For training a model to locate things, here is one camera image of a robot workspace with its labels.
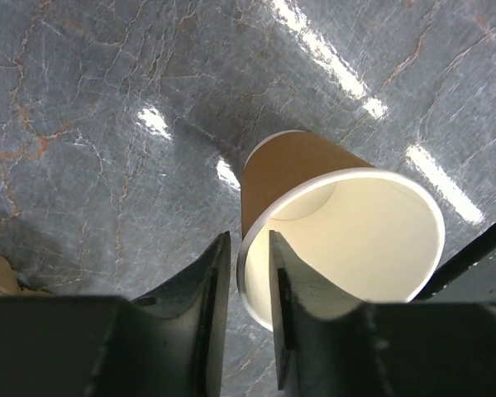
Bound cardboard cup carrier tray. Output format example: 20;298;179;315
0;256;51;297

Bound brown paper cup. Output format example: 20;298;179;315
236;130;446;329

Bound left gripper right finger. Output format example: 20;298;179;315
269;232;496;396

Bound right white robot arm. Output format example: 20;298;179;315
415;223;496;300

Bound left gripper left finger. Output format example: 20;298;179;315
0;232;231;396

